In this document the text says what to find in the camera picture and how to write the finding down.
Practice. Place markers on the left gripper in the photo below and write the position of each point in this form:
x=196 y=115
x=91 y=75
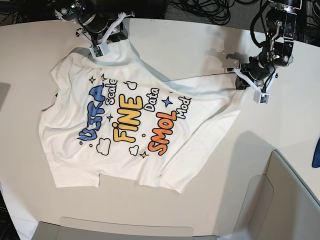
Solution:
x=258 y=69

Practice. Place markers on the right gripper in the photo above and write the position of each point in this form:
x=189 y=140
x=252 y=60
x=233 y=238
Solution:
x=96 y=22

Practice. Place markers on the white printed t-shirt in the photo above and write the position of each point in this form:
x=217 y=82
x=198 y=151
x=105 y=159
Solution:
x=113 y=117

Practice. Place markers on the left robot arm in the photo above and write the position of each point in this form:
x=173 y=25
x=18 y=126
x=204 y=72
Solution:
x=272 y=30

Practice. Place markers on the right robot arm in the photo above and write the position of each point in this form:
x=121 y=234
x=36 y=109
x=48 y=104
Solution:
x=70 y=10

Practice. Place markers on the blue cloth at edge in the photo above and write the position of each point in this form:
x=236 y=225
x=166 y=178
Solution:
x=316 y=156

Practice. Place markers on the grey cardboard box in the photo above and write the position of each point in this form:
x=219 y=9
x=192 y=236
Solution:
x=277 y=206

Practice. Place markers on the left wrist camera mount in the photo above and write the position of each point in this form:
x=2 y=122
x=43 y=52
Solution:
x=261 y=88

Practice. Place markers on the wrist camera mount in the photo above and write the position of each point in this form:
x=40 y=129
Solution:
x=261 y=88
x=99 y=41

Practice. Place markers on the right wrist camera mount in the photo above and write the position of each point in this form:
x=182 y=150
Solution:
x=99 y=41

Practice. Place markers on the black cable bundle background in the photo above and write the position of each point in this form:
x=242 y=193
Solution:
x=239 y=14

